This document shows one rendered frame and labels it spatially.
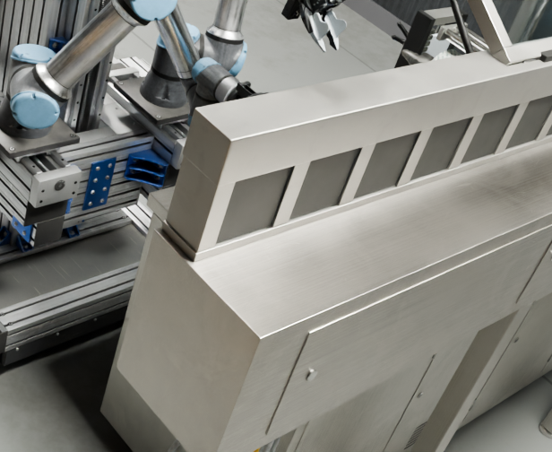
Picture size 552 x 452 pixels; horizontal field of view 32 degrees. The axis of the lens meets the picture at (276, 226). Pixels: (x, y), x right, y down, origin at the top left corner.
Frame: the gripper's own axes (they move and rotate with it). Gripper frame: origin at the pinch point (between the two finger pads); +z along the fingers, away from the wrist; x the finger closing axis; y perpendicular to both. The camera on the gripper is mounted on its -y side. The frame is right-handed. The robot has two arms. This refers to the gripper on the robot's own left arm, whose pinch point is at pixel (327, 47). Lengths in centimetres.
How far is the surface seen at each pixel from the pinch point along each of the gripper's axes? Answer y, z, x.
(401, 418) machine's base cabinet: -34, 100, 19
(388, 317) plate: 49, 57, -60
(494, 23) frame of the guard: 60, 15, -22
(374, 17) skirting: -227, -67, 298
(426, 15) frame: 11.9, -0.9, 25.5
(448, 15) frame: 12.6, 0.1, 33.1
